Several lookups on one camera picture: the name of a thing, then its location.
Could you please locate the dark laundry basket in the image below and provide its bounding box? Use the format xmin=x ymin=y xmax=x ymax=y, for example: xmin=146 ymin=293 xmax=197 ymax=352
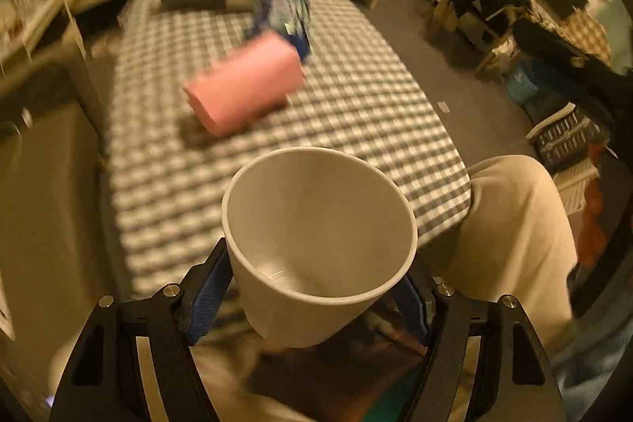
xmin=526 ymin=103 xmax=608 ymax=174

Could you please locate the grey white checkered tablecloth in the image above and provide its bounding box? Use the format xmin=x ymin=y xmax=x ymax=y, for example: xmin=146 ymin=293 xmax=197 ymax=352
xmin=104 ymin=0 xmax=471 ymax=298

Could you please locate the dark grey sofa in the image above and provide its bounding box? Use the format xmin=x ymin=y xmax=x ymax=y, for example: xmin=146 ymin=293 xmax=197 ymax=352
xmin=1 ymin=51 xmax=131 ymax=399

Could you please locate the teal plastic basket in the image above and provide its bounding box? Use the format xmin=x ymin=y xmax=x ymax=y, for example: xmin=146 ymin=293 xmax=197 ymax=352
xmin=505 ymin=61 xmax=540 ymax=106

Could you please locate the blue label water bottle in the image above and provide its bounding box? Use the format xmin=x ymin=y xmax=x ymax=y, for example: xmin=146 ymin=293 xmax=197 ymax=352
xmin=244 ymin=0 xmax=311 ymax=62

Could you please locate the pink faceted cup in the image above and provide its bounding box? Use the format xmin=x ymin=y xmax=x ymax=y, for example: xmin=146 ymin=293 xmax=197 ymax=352
xmin=186 ymin=31 xmax=303 ymax=137

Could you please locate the chair piled with clothes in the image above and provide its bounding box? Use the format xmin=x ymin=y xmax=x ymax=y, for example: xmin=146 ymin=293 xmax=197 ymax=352
xmin=427 ymin=0 xmax=535 ymax=71

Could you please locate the white plastic cup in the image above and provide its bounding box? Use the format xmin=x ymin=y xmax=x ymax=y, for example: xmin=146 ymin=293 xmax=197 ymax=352
xmin=221 ymin=147 xmax=417 ymax=348

